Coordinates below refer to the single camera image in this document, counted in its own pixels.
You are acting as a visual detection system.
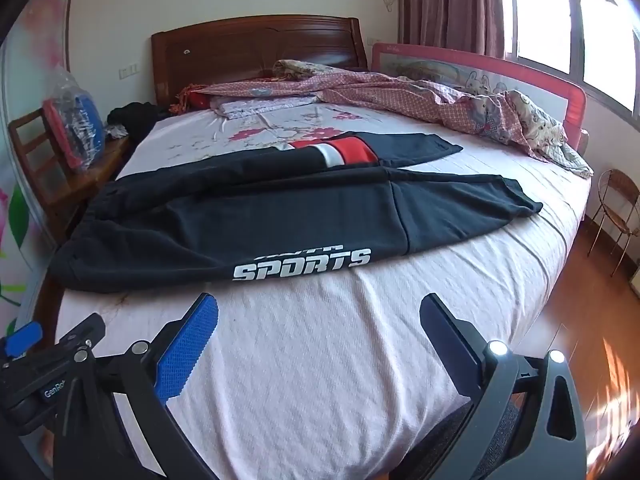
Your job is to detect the bed with pink floral sheet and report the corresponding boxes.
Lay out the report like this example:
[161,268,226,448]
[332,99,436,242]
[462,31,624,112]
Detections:
[47,95,596,480]

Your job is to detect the pink patterned quilt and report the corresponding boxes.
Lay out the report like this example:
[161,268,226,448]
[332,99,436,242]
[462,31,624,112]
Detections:
[170,59,594,179]

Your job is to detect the black pants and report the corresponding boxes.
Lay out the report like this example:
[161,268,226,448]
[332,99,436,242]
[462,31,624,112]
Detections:
[47,131,544,295]

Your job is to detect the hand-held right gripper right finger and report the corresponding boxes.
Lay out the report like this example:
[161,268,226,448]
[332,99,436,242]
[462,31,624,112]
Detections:
[419,292,588,480]

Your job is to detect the maroon curtain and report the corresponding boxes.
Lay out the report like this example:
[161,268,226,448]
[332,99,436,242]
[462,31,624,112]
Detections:
[397,0,506,59]

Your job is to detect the wooden chair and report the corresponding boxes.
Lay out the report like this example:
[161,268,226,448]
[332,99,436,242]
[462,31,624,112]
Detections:
[7,107,132,243]

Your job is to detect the plastic bag with blue item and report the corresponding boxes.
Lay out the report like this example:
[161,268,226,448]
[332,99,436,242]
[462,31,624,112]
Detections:
[42,67,107,171]

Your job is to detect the red bed rail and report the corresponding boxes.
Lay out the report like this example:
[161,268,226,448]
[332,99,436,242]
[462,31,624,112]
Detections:
[370,41,587,153]

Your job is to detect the wicker chair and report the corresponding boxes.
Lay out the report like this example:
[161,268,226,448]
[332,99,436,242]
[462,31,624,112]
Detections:
[587,169,640,277]

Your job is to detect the floral wardrobe door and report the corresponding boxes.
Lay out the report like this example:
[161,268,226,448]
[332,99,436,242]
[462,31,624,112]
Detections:
[0,0,81,333]

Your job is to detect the pile of black clothes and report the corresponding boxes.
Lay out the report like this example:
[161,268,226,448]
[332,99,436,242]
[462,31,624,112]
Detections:
[106,102,161,142]

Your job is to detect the red tasselled cloth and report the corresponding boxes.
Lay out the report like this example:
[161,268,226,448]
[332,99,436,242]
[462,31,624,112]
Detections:
[170,84,212,113]

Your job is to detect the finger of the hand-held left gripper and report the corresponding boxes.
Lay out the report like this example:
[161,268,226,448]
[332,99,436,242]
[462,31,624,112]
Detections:
[0,321,44,359]
[52,312,107,360]

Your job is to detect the pink pillow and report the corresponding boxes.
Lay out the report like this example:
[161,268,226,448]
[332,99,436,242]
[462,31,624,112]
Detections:
[210,92,321,120]

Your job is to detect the wooden headboard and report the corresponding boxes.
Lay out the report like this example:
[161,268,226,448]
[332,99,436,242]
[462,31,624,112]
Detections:
[151,15,369,108]

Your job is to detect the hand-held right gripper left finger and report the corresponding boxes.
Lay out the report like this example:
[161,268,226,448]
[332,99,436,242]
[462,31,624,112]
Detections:
[50,292,221,480]

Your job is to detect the large window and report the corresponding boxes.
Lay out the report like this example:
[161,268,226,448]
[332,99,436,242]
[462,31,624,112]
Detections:
[495,0,640,117]

